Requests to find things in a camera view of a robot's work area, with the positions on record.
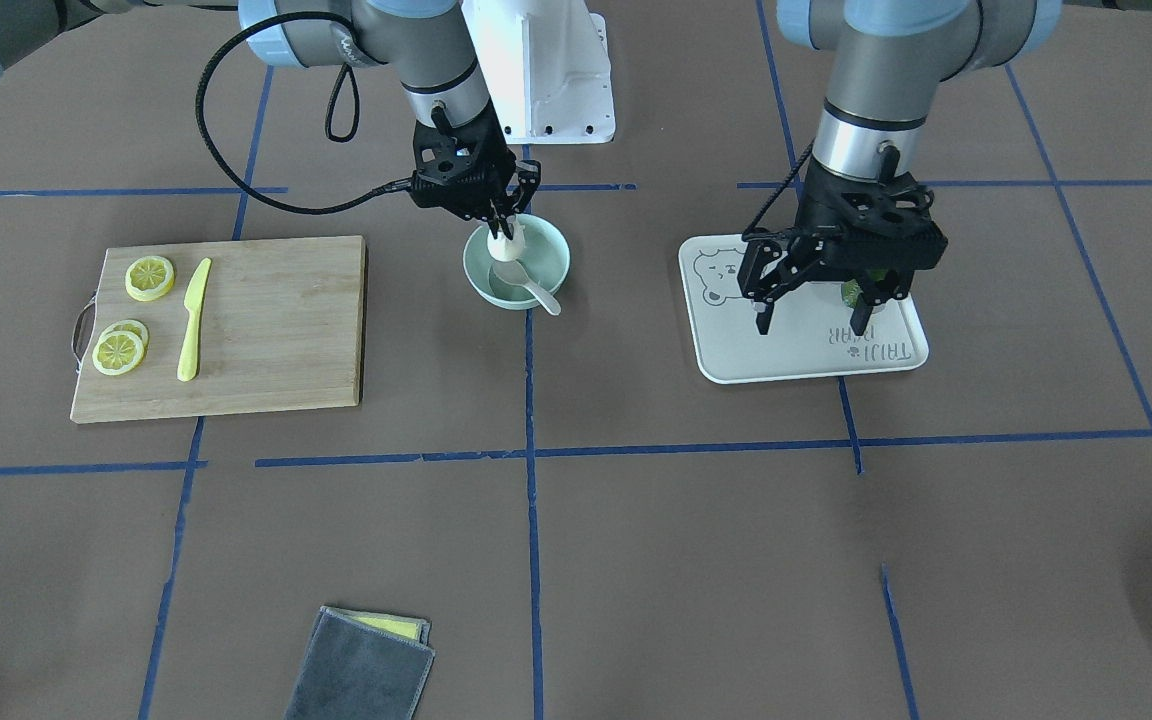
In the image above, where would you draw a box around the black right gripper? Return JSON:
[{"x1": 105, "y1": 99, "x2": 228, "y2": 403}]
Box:
[{"x1": 410, "y1": 103, "x2": 541, "y2": 242}]

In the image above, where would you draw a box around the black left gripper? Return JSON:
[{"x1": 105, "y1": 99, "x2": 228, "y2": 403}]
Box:
[{"x1": 738, "y1": 170, "x2": 948, "y2": 338}]

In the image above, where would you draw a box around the white steamed bun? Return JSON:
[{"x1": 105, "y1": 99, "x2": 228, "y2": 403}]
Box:
[{"x1": 486, "y1": 223, "x2": 526, "y2": 263}]

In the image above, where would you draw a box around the white ceramic spoon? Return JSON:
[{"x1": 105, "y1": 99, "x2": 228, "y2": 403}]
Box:
[{"x1": 492, "y1": 260, "x2": 562, "y2": 316}]

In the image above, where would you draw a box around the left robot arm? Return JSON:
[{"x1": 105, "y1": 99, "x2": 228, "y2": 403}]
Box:
[{"x1": 737, "y1": 1, "x2": 1062, "y2": 334}]

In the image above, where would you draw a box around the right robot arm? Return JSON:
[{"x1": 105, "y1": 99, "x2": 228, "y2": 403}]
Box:
[{"x1": 0, "y1": 1, "x2": 541, "y2": 242}]

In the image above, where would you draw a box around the light green bowl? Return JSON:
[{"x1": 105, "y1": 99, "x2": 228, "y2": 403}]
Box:
[{"x1": 462, "y1": 213, "x2": 571, "y2": 311}]

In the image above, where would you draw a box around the white bear tray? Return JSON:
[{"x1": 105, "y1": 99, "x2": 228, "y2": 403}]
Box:
[{"x1": 679, "y1": 234, "x2": 931, "y2": 384}]

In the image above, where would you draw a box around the green avocado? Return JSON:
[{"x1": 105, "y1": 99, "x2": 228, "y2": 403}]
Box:
[{"x1": 840, "y1": 279, "x2": 887, "y2": 310}]

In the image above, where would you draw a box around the wooden cutting board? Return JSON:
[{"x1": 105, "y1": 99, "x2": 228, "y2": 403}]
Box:
[{"x1": 70, "y1": 234, "x2": 367, "y2": 424}]

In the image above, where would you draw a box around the yellow plastic knife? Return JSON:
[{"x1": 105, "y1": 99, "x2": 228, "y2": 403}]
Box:
[{"x1": 175, "y1": 258, "x2": 212, "y2": 382}]

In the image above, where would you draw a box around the upper lemon slice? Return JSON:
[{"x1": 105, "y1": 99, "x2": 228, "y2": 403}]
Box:
[{"x1": 124, "y1": 255, "x2": 177, "y2": 302}]

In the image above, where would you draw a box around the lemon slice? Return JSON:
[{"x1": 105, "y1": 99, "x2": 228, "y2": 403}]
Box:
[
  {"x1": 91, "y1": 331, "x2": 146, "y2": 376},
  {"x1": 124, "y1": 255, "x2": 177, "y2": 302}
]

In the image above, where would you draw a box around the hidden lemon slice underneath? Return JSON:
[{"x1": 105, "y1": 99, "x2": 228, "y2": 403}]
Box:
[{"x1": 99, "y1": 319, "x2": 150, "y2": 346}]

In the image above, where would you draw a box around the lower lemon slice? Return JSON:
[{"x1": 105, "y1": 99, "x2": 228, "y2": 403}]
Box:
[{"x1": 91, "y1": 331, "x2": 146, "y2": 376}]

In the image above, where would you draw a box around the grey folded cloth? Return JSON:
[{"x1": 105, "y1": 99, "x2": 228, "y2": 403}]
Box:
[{"x1": 285, "y1": 606, "x2": 435, "y2": 719}]

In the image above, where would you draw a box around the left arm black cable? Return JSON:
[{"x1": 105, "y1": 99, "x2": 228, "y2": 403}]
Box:
[{"x1": 741, "y1": 141, "x2": 817, "y2": 241}]

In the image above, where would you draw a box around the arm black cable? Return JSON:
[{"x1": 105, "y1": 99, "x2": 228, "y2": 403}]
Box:
[
  {"x1": 741, "y1": 141, "x2": 817, "y2": 241},
  {"x1": 195, "y1": 12, "x2": 417, "y2": 217}
]

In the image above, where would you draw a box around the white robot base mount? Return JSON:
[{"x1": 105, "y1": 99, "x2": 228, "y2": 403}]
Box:
[{"x1": 461, "y1": 1, "x2": 617, "y2": 145}]

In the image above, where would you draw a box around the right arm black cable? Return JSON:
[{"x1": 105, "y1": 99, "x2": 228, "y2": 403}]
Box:
[{"x1": 195, "y1": 12, "x2": 417, "y2": 217}]

